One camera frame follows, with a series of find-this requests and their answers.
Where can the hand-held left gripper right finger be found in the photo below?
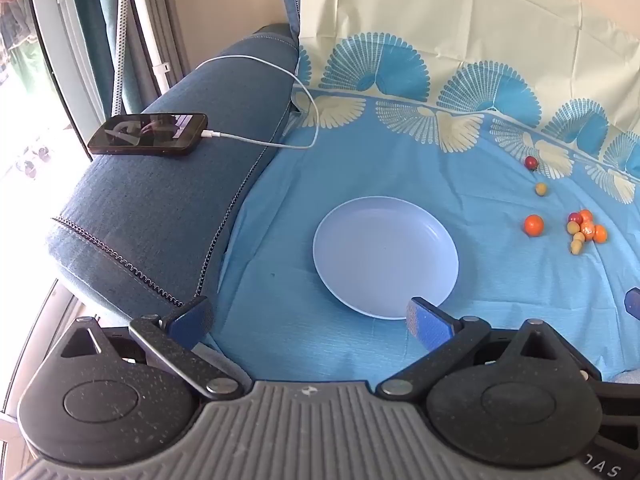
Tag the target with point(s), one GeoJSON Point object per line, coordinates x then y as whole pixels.
{"type": "Point", "coordinates": [425, 322]}

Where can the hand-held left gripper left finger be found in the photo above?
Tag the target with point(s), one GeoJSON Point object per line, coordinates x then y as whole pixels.
{"type": "Point", "coordinates": [192, 320]}

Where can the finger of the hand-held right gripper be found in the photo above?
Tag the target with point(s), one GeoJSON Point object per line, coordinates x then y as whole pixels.
{"type": "Point", "coordinates": [633, 304]}

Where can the pale blue round plate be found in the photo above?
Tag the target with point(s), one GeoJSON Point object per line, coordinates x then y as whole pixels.
{"type": "Point", "coordinates": [380, 255]}

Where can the plastic mandarin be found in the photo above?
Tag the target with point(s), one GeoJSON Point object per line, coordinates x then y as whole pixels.
{"type": "Point", "coordinates": [587, 230]}

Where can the person's grey trouser leg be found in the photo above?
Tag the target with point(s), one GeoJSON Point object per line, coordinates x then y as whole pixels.
{"type": "Point", "coordinates": [629, 376]}

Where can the blue fan-print blanket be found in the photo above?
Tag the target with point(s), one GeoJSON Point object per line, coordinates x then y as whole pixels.
{"type": "Point", "coordinates": [400, 170]}

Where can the black smartphone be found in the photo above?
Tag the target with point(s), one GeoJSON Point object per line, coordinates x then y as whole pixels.
{"type": "Point", "coordinates": [145, 135]}

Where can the white pipe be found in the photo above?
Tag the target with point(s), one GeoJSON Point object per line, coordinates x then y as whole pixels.
{"type": "Point", "coordinates": [150, 25]}

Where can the dark green curtain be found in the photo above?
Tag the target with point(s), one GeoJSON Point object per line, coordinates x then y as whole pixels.
{"type": "Point", "coordinates": [90, 20]}

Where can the blue denim cushion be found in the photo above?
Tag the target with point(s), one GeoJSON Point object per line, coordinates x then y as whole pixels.
{"type": "Point", "coordinates": [287, 0]}

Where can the white window frame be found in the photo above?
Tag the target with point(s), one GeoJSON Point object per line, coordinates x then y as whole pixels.
{"type": "Point", "coordinates": [55, 35]}

